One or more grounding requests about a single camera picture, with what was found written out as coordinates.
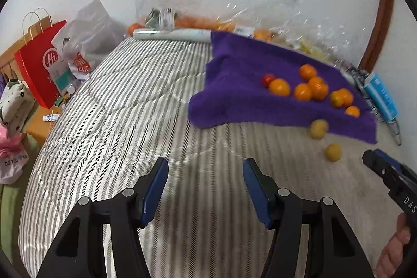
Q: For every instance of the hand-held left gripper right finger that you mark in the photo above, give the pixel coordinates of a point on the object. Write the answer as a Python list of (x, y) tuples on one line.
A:
[(257, 196)]

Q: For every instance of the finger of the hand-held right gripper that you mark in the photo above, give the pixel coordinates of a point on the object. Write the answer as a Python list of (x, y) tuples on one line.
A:
[(394, 164), (378, 167)]

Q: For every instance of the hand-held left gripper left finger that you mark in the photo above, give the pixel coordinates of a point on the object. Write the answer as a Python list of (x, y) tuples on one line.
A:
[(154, 193)]

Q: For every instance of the kiwi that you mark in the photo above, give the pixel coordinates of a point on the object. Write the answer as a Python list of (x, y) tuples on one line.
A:
[(318, 129), (333, 152)]

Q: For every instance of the orange with stem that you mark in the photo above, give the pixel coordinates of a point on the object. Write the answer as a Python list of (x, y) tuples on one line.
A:
[(319, 87)]

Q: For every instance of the large orange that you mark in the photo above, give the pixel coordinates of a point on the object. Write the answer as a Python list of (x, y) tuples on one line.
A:
[(279, 87)]

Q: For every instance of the red tomato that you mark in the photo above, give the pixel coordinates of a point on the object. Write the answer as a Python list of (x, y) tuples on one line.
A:
[(268, 80)]

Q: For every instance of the person's right hand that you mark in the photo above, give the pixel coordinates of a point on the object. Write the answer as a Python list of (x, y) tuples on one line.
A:
[(392, 252)]

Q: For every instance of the blue tissue pack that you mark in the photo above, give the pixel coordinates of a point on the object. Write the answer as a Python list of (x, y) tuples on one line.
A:
[(381, 99)]

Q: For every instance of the striped blanket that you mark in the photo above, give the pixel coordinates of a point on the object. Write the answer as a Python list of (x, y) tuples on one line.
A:
[(130, 121)]

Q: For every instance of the small greenish orange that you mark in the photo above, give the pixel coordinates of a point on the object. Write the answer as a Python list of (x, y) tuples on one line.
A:
[(336, 99)]

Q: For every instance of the purple towel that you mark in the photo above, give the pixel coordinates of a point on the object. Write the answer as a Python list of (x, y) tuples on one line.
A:
[(234, 82)]

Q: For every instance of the white marker pen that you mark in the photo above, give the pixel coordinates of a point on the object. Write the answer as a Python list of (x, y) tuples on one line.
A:
[(51, 117)]

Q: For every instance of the clear bag of yellow fruit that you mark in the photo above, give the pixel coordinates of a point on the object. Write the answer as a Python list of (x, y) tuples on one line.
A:
[(309, 48)]

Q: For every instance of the teal packet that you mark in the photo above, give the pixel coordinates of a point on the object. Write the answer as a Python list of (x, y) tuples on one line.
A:
[(63, 79)]

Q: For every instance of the pink bag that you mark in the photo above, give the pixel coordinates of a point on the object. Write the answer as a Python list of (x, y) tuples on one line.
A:
[(11, 157)]

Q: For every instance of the red and white packet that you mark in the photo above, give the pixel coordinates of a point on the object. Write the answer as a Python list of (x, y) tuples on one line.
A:
[(79, 64)]

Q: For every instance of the white paper roll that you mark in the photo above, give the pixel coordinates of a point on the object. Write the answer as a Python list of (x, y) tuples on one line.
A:
[(172, 35)]

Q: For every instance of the white floral bag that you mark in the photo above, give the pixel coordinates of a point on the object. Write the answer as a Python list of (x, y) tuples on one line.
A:
[(14, 105)]

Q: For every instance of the red paper bag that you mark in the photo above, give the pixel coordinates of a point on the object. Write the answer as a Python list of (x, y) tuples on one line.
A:
[(39, 66)]

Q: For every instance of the clear bag of oranges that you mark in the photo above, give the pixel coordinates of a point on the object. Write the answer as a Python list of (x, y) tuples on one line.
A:
[(228, 25), (163, 19)]

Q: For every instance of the grey plastic bag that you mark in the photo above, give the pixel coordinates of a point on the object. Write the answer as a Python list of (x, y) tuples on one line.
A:
[(91, 30)]

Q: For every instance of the brown wooden door frame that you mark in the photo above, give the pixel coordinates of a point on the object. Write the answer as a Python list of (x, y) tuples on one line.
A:
[(381, 27)]

